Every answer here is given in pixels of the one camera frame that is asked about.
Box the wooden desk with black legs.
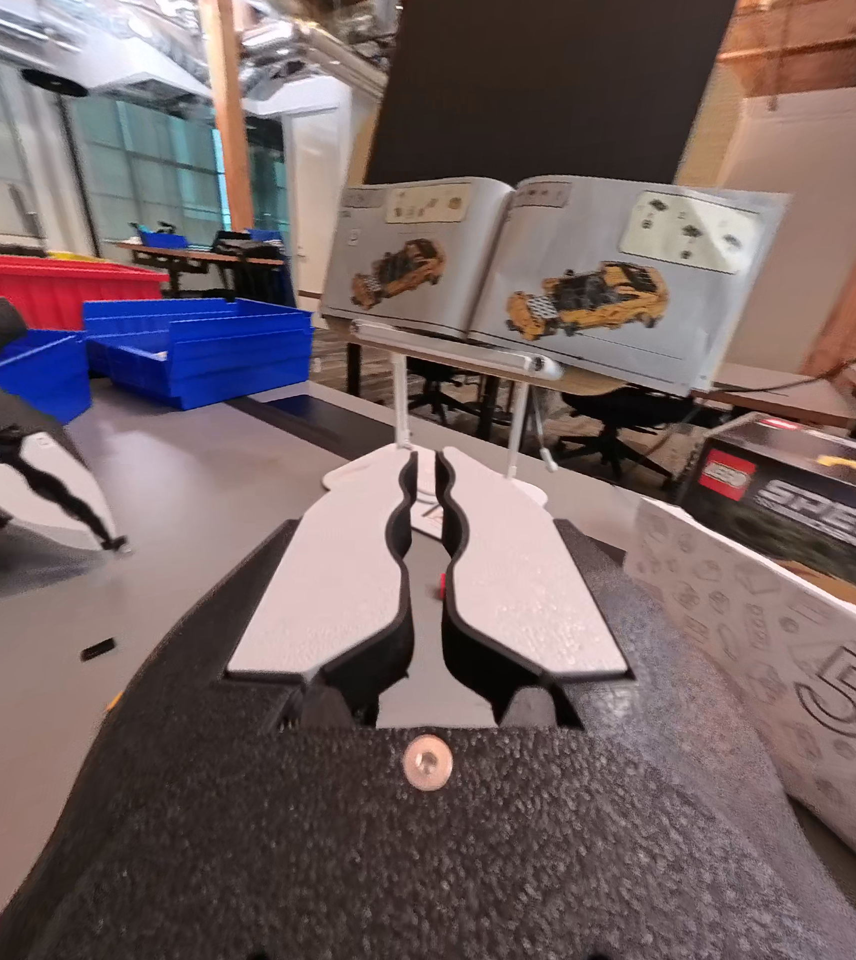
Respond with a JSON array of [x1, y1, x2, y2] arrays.
[[116, 240, 286, 301]]

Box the black office chair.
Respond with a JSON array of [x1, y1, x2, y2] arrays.
[[566, 386, 680, 492], [405, 358, 507, 445]]

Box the blue plastic bin stack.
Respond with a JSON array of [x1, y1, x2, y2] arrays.
[[83, 297, 314, 411]]

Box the white printed paper bag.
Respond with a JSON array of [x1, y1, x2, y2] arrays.
[[623, 497, 856, 894]]

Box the lego instruction booklet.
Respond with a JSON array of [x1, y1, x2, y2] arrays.
[[320, 176, 790, 399]]

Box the black backdrop board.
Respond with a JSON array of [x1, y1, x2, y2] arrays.
[[364, 0, 738, 186]]

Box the black bag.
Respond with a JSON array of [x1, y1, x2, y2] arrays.
[[210, 231, 279, 260]]

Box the black cable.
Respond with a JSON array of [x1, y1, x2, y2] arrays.
[[705, 343, 856, 395]]

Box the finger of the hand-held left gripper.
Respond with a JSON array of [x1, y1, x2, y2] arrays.
[[0, 457, 102, 556], [17, 432, 129, 555]]

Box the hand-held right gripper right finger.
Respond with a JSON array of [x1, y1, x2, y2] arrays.
[[435, 446, 630, 711]]

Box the black floor lamp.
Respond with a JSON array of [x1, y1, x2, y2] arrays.
[[21, 69, 102, 260]]

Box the black lego box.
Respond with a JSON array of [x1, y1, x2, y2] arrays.
[[677, 411, 856, 624]]

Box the red plastic bin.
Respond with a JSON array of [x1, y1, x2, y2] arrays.
[[0, 252, 171, 333]]

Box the white book stand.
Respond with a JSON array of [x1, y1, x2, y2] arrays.
[[320, 318, 567, 520]]

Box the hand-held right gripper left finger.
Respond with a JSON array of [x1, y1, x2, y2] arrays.
[[225, 448, 416, 704]]

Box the wooden column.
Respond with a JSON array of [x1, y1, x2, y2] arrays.
[[199, 0, 256, 234]]

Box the lego sticker sheet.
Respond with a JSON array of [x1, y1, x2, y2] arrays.
[[410, 487, 446, 541]]

